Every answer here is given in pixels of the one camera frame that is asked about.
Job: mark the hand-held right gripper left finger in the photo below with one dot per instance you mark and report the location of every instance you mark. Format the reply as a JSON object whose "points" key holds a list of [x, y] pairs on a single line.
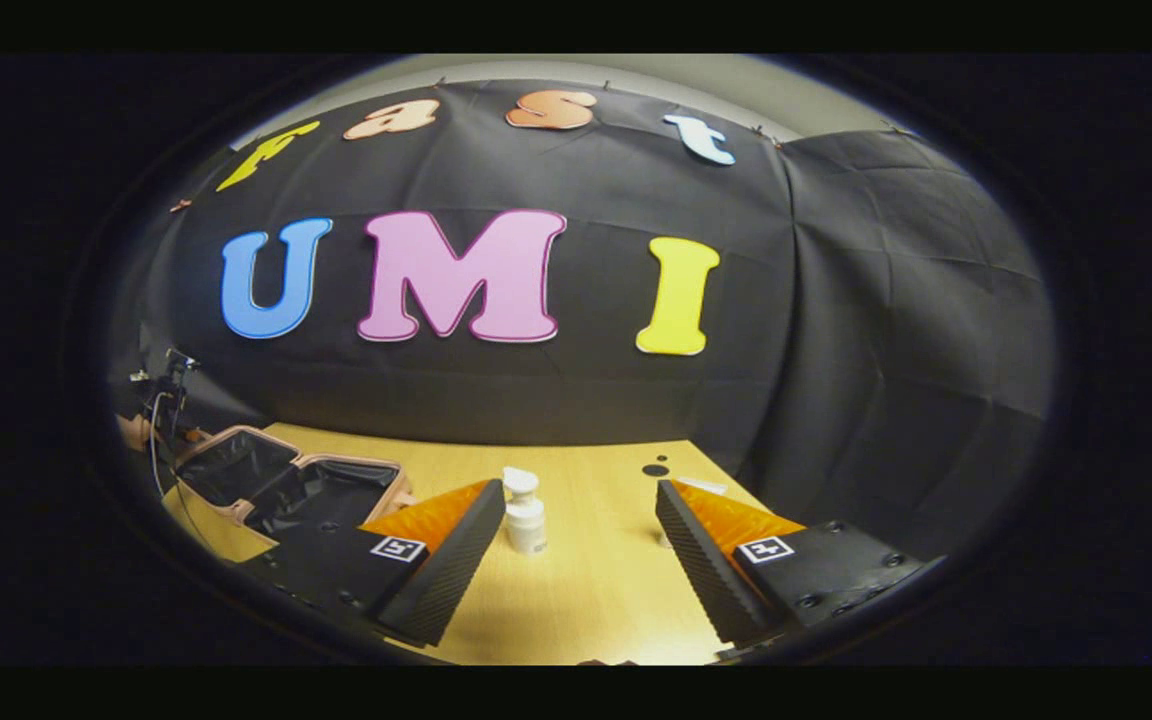
{"points": [[446, 570]]}

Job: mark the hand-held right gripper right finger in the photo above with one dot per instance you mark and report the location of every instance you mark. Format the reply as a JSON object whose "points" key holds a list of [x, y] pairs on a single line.
{"points": [[706, 570]]}

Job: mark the white pump bottle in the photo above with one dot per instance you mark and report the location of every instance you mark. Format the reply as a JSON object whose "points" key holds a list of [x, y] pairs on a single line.
{"points": [[526, 520]]}

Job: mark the pink hard-shell suitcase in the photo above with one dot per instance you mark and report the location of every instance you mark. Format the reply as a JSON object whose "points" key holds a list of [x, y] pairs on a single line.
{"points": [[236, 465]]}

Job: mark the black backdrop cloth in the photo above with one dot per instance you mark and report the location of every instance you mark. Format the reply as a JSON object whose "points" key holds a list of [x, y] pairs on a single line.
{"points": [[836, 300]]}

